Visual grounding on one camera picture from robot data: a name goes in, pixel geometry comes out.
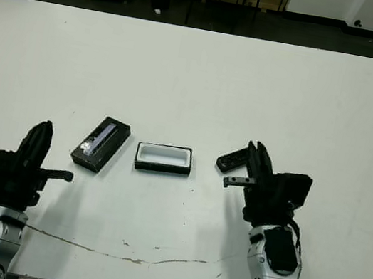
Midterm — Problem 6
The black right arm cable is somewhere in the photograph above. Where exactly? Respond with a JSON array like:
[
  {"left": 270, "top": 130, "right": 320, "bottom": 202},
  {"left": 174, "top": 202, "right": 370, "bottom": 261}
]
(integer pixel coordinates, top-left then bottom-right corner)
[{"left": 280, "top": 214, "right": 310, "bottom": 258}]

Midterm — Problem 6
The black box white insert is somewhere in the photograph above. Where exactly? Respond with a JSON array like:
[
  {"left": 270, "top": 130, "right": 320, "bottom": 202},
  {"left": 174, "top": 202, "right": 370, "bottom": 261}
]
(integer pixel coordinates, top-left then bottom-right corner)
[{"left": 133, "top": 138, "right": 196, "bottom": 180}]

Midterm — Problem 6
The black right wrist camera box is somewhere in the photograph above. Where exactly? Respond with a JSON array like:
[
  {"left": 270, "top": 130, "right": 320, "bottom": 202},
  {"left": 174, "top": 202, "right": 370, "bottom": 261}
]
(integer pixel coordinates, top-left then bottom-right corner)
[{"left": 269, "top": 168, "right": 315, "bottom": 209}]

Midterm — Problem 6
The black box lid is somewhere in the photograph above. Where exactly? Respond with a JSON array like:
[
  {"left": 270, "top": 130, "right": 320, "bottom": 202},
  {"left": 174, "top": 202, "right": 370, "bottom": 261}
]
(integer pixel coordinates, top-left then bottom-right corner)
[{"left": 68, "top": 111, "right": 135, "bottom": 178}]

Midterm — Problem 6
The black handheld camera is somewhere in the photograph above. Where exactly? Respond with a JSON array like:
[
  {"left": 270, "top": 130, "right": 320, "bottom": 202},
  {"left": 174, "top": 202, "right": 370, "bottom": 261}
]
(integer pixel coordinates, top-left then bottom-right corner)
[{"left": 214, "top": 142, "right": 251, "bottom": 178}]

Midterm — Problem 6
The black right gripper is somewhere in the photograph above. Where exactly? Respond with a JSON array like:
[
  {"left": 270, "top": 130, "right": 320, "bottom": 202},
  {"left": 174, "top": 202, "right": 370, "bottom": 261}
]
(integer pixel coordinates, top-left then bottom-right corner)
[{"left": 216, "top": 136, "right": 310, "bottom": 235}]

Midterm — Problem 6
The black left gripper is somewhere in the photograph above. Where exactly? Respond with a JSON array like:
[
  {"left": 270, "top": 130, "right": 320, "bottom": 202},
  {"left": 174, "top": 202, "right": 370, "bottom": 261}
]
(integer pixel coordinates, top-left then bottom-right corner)
[{"left": 0, "top": 112, "right": 83, "bottom": 220}]

